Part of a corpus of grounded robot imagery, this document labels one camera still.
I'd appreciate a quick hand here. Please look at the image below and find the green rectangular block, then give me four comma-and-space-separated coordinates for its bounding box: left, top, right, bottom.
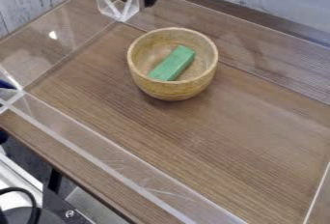
147, 45, 197, 81

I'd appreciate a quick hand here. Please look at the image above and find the brown wooden bowl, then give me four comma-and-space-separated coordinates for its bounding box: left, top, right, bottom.
127, 27, 219, 101

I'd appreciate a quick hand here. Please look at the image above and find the clear acrylic front barrier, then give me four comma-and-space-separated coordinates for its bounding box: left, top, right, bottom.
0, 70, 248, 224

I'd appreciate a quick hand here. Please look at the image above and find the black table leg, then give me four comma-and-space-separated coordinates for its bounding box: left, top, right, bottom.
48, 169, 62, 193

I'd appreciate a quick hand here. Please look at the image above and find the clear acrylic corner bracket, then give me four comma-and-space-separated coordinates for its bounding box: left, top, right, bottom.
97, 0, 141, 22

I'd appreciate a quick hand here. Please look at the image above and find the grey metal base plate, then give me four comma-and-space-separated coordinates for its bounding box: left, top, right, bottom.
43, 191, 95, 224

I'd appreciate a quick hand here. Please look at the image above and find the black cable loop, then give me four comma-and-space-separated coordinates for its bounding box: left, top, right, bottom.
0, 186, 43, 224

